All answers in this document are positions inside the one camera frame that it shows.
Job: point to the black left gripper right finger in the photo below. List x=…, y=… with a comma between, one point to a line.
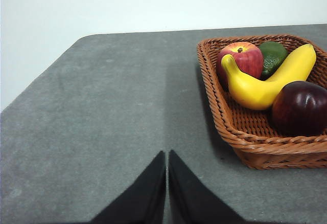
x=191, y=201

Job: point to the brown wicker basket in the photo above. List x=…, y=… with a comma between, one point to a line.
x=255, y=147

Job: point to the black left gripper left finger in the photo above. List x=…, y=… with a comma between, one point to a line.
x=143, y=201

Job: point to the yellow banana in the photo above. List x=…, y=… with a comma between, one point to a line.
x=255, y=91

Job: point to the green avocado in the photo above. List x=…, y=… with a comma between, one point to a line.
x=272, y=55

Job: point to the red apple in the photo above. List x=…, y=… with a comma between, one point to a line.
x=246, y=57

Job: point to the dark red plum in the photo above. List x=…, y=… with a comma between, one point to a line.
x=299, y=109

